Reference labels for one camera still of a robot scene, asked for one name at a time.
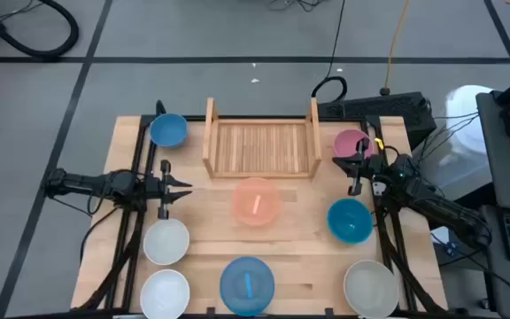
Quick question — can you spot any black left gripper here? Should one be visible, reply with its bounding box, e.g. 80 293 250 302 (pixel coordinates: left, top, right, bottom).
143 159 193 222

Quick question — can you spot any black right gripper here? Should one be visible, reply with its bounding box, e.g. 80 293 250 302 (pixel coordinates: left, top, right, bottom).
332 136 394 197

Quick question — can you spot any pink bowl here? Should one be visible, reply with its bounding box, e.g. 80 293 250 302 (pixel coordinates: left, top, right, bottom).
333 128 375 160

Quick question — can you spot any white bowl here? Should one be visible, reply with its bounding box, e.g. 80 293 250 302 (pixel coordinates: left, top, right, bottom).
143 218 190 267
139 268 191 319

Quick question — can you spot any translucent orange bowl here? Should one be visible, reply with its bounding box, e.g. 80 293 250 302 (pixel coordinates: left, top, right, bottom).
231 176 283 227

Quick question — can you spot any translucent blue bowl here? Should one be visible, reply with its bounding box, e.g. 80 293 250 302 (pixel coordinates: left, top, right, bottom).
219 256 276 318

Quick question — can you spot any wooden slatted shelf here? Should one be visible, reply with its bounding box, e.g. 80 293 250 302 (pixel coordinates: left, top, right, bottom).
201 96 323 181

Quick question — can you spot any teal bowl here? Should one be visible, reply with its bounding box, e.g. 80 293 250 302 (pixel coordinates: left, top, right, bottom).
326 198 375 245

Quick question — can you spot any opaque blue bowl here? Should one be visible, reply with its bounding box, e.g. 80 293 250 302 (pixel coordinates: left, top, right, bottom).
149 113 189 150

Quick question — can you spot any white paper sheet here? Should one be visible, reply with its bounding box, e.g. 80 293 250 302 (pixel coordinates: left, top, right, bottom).
430 226 452 245

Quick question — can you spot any grey-beige bowl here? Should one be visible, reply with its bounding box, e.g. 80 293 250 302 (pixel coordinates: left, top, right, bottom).
343 259 400 319

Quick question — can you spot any white plastic bin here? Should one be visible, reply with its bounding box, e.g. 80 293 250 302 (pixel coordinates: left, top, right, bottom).
444 83 495 157

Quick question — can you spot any black aluminium frame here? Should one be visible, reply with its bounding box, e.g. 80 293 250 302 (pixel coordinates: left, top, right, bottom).
71 99 451 319

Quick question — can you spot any black floor cable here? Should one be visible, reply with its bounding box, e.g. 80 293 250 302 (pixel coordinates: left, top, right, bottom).
310 0 349 102

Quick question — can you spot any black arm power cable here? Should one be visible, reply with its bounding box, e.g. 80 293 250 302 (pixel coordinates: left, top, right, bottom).
79 204 123 265

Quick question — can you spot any yellow cable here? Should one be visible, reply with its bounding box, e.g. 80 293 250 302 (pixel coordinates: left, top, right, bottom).
381 0 412 97

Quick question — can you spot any black cable tangle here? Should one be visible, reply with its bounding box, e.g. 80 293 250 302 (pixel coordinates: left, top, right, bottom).
266 0 328 12

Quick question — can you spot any black vacuum hose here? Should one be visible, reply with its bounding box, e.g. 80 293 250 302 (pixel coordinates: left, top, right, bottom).
0 0 81 61

